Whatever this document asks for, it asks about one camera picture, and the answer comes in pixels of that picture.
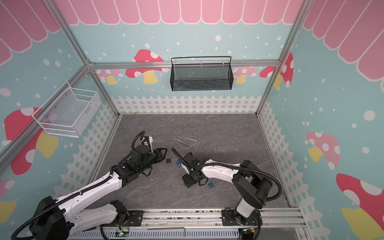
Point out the shorter silver wrench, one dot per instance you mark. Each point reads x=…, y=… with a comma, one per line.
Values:
x=180, y=140

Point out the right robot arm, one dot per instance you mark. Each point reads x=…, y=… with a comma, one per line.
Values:
x=255, y=186

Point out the white wire mesh basket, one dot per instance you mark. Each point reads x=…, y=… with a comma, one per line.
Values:
x=68, y=112

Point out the black padlock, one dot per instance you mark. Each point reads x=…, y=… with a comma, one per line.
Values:
x=169, y=160

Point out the black wire mesh basket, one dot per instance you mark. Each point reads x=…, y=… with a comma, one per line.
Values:
x=201, y=73

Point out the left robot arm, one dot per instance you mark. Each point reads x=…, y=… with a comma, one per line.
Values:
x=61, y=218

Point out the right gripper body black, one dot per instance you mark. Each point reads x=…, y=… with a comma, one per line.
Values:
x=187, y=163

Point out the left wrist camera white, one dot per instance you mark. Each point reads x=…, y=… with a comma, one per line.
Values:
x=148, y=140

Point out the longer silver wrench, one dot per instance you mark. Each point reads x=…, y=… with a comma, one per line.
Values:
x=190, y=146

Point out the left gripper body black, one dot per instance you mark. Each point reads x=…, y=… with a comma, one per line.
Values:
x=156, y=157

